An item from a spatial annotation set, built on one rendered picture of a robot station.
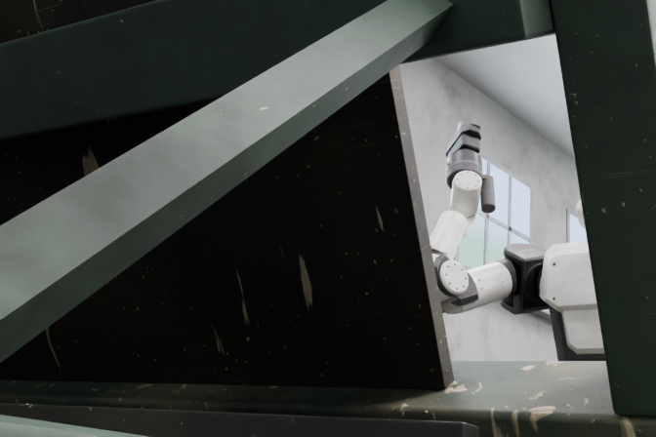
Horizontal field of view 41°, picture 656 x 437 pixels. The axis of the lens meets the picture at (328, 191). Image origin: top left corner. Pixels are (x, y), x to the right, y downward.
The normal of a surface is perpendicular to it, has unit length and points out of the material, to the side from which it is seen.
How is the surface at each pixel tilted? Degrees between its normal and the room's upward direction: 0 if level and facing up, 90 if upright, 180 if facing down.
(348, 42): 59
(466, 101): 90
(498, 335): 90
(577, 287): 90
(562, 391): 30
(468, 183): 66
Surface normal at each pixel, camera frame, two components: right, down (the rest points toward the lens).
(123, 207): 0.40, -0.71
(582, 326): -0.64, -0.30
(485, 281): 0.53, -0.36
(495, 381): -0.18, -0.98
